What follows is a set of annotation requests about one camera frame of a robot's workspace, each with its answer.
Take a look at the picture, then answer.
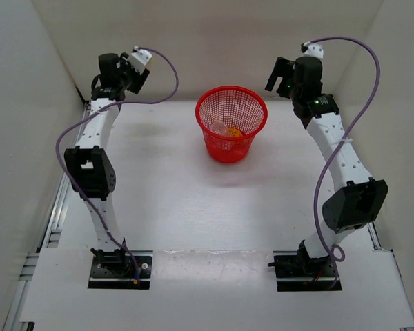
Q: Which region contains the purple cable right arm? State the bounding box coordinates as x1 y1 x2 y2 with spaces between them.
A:
312 36 382 287

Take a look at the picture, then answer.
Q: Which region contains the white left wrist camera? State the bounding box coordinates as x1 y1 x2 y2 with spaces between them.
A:
127 46 152 74

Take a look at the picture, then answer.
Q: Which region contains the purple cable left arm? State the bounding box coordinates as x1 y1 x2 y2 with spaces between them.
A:
56 46 179 287

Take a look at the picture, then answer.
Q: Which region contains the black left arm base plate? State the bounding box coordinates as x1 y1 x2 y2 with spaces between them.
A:
88 251 153 290

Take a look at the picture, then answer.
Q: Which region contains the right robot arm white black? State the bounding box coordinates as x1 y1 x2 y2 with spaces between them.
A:
265 56 388 276

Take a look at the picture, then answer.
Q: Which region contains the aluminium frame rail left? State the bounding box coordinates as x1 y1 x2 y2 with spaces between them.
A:
0 101 86 330

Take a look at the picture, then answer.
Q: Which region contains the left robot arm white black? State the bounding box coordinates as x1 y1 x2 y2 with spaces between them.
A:
64 49 152 277

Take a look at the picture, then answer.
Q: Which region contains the red mesh plastic bin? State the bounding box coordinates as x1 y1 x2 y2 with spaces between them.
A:
195 86 268 163

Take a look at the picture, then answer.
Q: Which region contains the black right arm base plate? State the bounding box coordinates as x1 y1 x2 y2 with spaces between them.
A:
268 251 342 292

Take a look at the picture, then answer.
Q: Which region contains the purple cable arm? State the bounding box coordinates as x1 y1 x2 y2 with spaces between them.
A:
312 36 382 287
56 46 179 287

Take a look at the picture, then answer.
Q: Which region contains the orange juice bottle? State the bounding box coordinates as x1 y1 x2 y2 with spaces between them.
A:
228 127 243 137

